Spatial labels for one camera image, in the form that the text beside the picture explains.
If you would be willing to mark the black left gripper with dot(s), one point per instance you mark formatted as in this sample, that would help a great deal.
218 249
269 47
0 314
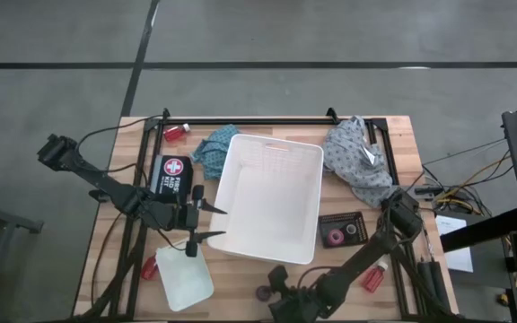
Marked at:
180 217

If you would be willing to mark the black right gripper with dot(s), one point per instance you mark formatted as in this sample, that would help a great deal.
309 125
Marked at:
310 305

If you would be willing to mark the purple bandage roll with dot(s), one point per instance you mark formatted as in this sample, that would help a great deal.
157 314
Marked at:
263 293

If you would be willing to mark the black first aid kit pouch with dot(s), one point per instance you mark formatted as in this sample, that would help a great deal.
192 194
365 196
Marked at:
171 179

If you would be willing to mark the red bottle with white cap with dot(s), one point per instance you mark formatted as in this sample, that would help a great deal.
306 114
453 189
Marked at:
374 277
175 133
149 268

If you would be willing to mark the teal patterned cloth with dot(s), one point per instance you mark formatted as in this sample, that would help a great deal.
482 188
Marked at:
213 152

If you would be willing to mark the white perforated plastic basket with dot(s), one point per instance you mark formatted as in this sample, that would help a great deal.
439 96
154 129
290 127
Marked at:
267 197

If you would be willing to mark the pink bandage roll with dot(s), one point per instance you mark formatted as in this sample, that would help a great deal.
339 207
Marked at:
335 236

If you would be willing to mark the grey bandage roll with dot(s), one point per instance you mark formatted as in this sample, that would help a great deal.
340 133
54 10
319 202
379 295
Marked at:
351 229

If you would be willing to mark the grey patterned cloth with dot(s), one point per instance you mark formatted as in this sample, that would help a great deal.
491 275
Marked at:
357 157

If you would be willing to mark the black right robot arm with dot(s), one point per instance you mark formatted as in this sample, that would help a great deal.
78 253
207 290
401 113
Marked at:
366 255

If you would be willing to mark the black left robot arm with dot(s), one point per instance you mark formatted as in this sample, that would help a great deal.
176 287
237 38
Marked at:
101 179

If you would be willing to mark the small black plastic basket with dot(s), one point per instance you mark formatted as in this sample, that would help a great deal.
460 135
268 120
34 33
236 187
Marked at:
361 220

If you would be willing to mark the white paper sheet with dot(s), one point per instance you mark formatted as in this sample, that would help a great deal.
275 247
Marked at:
458 251

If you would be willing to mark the black bar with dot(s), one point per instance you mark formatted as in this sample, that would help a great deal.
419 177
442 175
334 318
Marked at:
483 229

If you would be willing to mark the black metal table frame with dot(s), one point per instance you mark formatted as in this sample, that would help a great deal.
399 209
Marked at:
263 121

